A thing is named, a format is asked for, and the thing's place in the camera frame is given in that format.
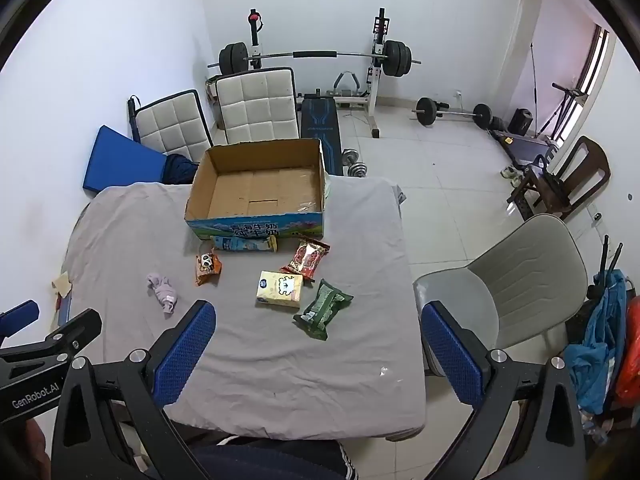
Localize yellow tissue pack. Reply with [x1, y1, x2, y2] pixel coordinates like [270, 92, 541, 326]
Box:
[255, 270, 305, 309]

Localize blue jacket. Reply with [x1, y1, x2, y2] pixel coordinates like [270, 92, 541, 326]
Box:
[565, 269, 632, 416]

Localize grey curved exercise handle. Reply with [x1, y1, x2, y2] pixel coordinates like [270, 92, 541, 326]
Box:
[333, 71, 367, 97]

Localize blue white long packet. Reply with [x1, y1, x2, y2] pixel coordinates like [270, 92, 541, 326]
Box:
[210, 234, 278, 254]

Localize window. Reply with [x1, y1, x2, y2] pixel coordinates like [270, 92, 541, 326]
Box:
[572, 22, 617, 138]

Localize white barbell rack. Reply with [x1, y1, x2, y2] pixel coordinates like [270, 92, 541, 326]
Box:
[247, 8, 393, 139]

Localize person's dark pants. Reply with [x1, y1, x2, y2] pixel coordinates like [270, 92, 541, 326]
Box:
[190, 437, 359, 480]

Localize cardboard box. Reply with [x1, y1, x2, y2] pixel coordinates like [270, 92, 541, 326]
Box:
[185, 138, 328, 241]

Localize black antenna rods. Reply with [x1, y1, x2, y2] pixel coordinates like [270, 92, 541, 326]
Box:
[592, 234, 626, 291]

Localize green snack packet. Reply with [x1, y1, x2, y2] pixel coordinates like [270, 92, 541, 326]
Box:
[293, 278, 354, 329]

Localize black blue rolled stick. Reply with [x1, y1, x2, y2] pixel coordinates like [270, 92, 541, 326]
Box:
[127, 95, 142, 142]

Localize orange panda snack packet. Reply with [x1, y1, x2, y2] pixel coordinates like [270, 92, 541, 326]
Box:
[195, 252, 222, 287]

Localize red snack packet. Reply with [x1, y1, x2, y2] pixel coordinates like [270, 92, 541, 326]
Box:
[279, 237, 332, 281]

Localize treadmill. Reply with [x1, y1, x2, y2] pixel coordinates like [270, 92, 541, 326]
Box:
[489, 81, 586, 171]

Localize black blue weight bench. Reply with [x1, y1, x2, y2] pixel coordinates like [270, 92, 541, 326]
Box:
[299, 92, 346, 177]

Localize black speaker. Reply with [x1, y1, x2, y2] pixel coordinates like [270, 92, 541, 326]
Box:
[509, 108, 535, 136]

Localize orange bag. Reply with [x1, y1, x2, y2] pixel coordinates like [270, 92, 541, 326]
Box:
[614, 294, 640, 402]

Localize large white padded chair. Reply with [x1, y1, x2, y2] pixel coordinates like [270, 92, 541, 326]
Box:
[215, 67, 301, 146]

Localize yellow paper note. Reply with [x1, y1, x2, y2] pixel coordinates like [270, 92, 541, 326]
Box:
[51, 272, 74, 304]

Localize blue foam mat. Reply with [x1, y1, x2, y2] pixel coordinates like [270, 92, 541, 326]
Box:
[82, 125, 168, 196]

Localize small white padded chair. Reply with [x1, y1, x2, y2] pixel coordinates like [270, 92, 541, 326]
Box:
[134, 90, 213, 161]

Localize black bag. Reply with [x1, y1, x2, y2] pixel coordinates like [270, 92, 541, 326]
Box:
[531, 155, 577, 211]

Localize dark blue cloth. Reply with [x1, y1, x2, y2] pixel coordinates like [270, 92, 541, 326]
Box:
[164, 154, 202, 186]

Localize short barbell with black plates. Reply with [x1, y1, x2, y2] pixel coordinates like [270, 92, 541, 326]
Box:
[411, 96, 493, 130]

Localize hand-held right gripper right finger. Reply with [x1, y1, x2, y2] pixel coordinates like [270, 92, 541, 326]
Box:
[420, 301, 586, 480]

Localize long barbell with black plates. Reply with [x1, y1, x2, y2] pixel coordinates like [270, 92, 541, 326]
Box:
[207, 40, 422, 78]

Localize beige plastic chair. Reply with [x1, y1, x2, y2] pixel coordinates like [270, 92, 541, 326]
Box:
[413, 214, 589, 376]

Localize purple cloth toy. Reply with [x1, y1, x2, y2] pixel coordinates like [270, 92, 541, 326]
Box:
[146, 272, 177, 315]

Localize dark wooden chair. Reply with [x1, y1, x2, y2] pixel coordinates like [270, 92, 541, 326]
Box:
[506, 135, 612, 222]

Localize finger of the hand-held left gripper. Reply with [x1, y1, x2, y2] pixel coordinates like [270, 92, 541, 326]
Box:
[0, 300, 40, 338]
[42, 309, 102, 361]

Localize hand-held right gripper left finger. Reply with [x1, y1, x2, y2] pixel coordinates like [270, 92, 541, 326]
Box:
[51, 300, 217, 480]

